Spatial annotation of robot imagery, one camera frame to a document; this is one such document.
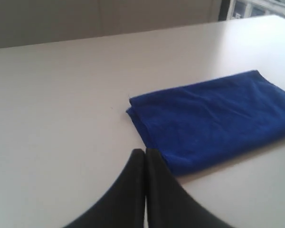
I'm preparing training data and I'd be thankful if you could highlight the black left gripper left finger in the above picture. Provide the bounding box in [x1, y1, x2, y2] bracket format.
[66, 149, 145, 228]

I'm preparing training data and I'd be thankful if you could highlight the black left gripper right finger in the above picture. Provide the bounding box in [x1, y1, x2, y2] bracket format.
[145, 149, 228, 228]

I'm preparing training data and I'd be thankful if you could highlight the blue microfiber towel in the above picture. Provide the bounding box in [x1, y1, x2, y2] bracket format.
[127, 70, 285, 175]

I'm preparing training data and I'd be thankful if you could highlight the dark window frame post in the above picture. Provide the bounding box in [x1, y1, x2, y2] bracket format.
[218, 0, 231, 21]

